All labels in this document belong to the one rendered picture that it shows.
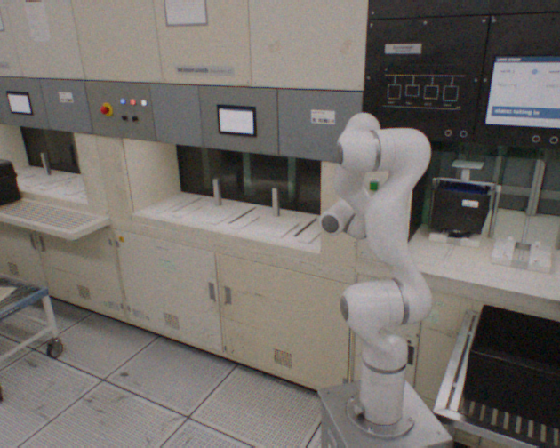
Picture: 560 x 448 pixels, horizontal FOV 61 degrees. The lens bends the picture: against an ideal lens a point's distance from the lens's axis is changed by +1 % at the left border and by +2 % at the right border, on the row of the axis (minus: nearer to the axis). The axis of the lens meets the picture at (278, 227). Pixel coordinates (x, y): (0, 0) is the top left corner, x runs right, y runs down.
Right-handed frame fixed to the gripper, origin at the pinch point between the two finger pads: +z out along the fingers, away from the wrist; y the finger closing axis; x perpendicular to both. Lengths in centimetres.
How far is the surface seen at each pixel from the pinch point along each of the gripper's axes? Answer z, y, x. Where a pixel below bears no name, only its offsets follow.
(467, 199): 44, 31, -11
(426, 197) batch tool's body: 62, 11, -20
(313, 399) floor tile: 12, -26, -120
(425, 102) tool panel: 12.2, 16.7, 32.8
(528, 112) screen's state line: 12, 49, 31
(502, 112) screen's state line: 12, 42, 31
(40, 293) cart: -27, -176, -75
